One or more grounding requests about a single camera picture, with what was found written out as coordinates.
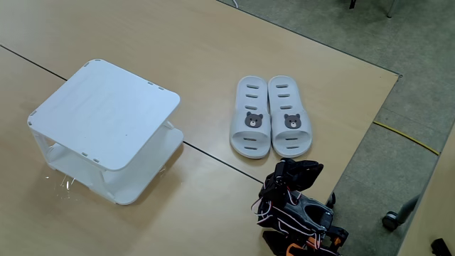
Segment chair caster wheel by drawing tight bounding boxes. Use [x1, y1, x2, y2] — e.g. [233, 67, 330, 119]
[382, 210, 401, 232]

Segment black object on floor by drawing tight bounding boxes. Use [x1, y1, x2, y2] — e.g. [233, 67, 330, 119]
[430, 238, 453, 256]

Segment white plastic shelf box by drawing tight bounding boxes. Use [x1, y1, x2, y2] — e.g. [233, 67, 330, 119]
[27, 58, 185, 206]

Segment grey metal chair leg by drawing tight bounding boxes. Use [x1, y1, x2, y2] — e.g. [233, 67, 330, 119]
[386, 0, 401, 18]

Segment black table caster wheel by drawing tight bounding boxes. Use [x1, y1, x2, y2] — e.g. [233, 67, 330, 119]
[324, 192, 337, 210]

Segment yellow floor cable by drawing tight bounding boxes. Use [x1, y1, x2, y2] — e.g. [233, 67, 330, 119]
[372, 120, 441, 156]

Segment white bear slipper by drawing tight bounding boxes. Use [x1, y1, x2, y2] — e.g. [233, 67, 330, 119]
[229, 75, 272, 159]
[267, 75, 314, 159]

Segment grey chair base leg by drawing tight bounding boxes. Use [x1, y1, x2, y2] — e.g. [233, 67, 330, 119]
[396, 193, 422, 223]

